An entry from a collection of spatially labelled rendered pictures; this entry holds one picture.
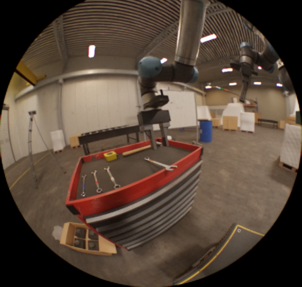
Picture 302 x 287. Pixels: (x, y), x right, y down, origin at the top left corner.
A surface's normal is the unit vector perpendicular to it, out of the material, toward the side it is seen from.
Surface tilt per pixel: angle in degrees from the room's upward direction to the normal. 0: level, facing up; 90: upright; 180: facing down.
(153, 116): 78
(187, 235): 0
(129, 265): 0
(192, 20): 134
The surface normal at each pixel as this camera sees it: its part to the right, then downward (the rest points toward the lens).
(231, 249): -0.10, -0.97
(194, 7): -0.28, 0.84
